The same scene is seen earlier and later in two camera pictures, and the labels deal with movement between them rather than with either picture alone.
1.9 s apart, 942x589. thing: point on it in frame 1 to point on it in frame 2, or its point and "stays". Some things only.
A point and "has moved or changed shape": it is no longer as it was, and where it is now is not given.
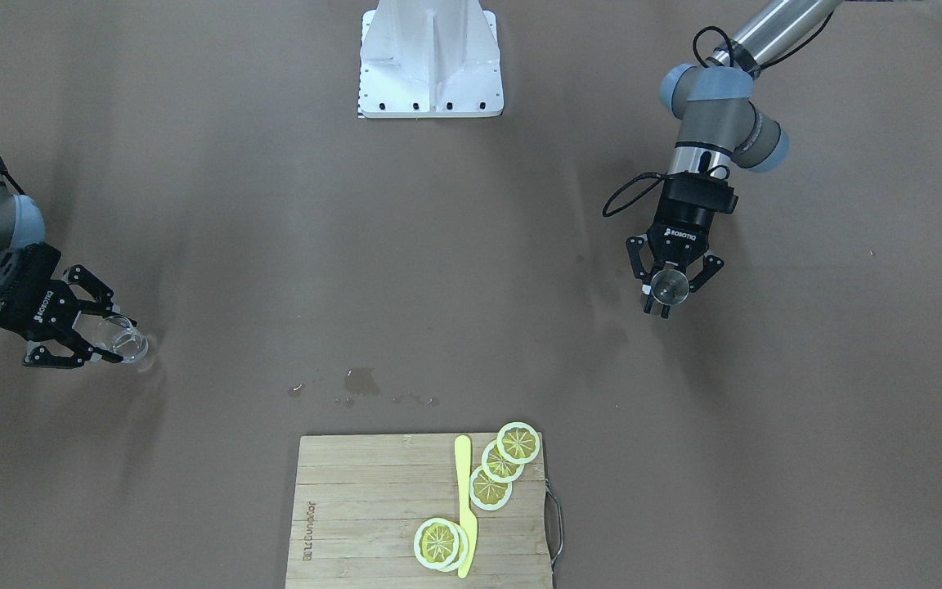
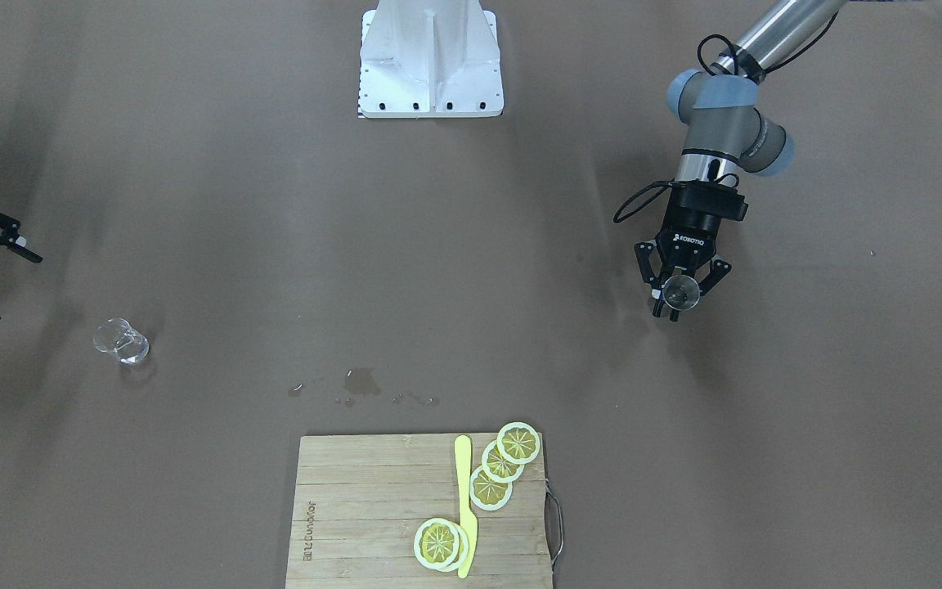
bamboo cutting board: (359, 500) stays
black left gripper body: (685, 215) stays
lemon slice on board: (518, 442) stays
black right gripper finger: (103, 306) to (6, 225)
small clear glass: (670, 287) has moved or changed shape
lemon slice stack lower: (441, 544) stays
